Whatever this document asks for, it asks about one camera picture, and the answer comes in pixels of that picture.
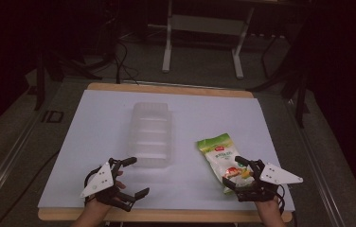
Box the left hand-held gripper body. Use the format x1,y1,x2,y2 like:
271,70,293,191
80,157,134,213

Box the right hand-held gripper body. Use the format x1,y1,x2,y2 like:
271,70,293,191
236,159,304,203

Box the green and white snack packet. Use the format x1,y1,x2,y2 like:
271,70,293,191
196,132,257,195

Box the clear plastic container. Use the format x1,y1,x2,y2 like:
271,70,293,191
126,101,174,169

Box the person's left hand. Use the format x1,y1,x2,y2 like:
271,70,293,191
85,170,127,216

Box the person's right hand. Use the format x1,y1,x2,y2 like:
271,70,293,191
254,194,282,219

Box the white table mat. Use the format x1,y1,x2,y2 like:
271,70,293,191
37,89,295,212

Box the black metal stand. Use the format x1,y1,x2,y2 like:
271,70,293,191
294,70,311,129

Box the wooden table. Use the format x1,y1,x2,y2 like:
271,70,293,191
37,82,294,223

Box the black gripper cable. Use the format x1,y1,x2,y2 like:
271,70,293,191
83,166,102,190
274,183,287,216

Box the grey metal floor rail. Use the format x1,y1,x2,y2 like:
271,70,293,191
284,98,348,227
0,108,43,216

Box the black floor bracket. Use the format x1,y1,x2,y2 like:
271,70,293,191
41,110,65,124

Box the black floor cables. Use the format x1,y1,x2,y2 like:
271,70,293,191
113,40,140,86

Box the white metal desk frame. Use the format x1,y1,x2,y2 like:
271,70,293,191
161,0,257,80

